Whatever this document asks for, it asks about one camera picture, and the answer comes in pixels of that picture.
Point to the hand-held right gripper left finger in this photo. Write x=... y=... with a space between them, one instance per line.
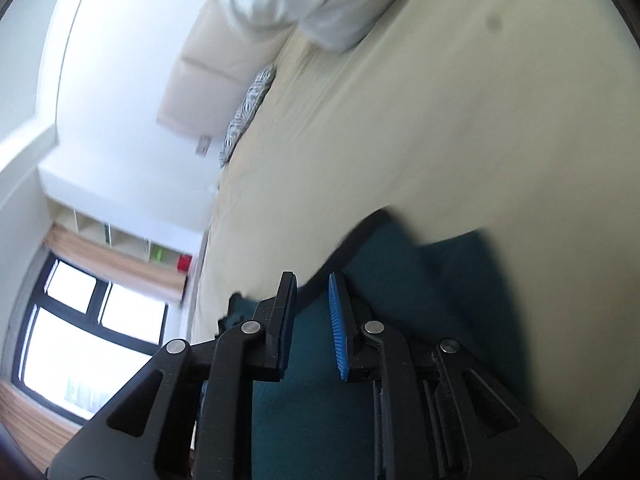
x=285 y=330

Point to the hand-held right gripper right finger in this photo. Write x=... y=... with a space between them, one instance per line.
x=339 y=330

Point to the dark green sweater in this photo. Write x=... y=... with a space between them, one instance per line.
x=400 y=310

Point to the red box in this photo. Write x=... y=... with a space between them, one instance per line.
x=184 y=262

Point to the green container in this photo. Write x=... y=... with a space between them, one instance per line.
x=158 y=253

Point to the white bookshelf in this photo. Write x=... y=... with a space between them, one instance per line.
x=125 y=240

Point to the beige curtain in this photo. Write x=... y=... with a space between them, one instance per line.
x=115 y=260

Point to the black framed window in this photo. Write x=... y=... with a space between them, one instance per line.
x=80 y=330

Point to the bed with beige sheet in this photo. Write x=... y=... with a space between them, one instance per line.
x=425 y=135

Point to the zebra print pillow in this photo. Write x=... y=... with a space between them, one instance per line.
x=247 y=110

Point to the beige padded headboard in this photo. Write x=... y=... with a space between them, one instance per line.
x=205 y=85

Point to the wall switch panel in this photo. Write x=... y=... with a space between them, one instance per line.
x=203 y=146

